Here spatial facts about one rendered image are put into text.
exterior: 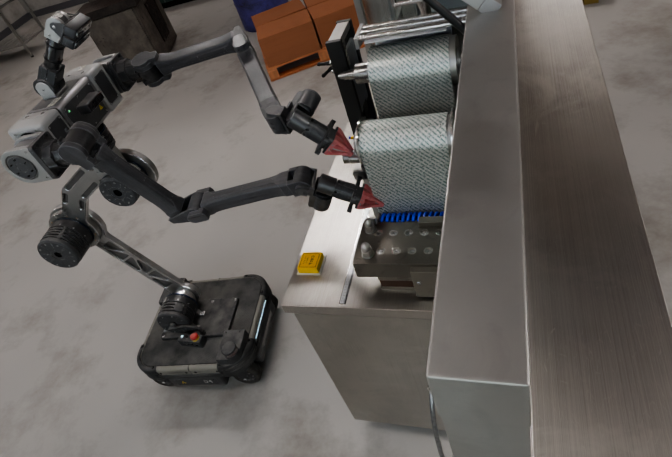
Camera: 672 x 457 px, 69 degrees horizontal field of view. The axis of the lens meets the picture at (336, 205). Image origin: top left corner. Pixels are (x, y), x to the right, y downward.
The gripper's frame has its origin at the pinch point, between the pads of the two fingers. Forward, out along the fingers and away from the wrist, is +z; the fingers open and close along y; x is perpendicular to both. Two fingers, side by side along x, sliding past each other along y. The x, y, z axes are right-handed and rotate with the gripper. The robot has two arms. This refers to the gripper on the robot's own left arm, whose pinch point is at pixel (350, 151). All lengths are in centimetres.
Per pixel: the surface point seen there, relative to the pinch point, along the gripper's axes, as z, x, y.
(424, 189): 22.3, 5.9, 5.2
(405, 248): 24.9, -4.6, 19.0
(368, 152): 2.9, 6.8, 5.0
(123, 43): -208, -309, -364
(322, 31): -19, -141, -323
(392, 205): 19.0, -5.6, 4.7
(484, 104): -1, 57, 50
